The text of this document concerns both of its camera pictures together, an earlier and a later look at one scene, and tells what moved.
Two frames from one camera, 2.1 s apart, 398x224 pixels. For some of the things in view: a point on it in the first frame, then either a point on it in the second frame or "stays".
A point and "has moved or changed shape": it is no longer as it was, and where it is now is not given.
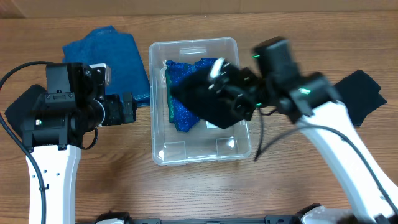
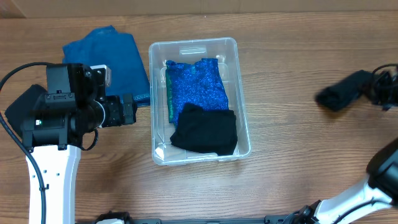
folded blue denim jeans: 117,50 stays
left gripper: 127,107 stays
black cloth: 360,93 has moved or changed shape
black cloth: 192,89 to 206,131
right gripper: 246,104 to 375,88
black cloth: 23,109 stays
